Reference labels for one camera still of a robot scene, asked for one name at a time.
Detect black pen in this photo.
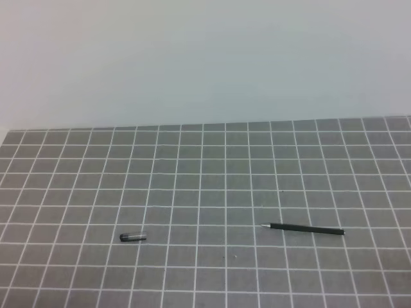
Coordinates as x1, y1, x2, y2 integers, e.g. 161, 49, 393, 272
261, 223, 345, 235

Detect translucent pen cap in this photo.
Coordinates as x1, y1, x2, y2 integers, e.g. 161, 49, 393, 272
119, 232, 147, 243

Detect grey grid tablecloth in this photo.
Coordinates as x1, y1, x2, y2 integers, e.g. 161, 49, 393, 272
1, 117, 410, 307

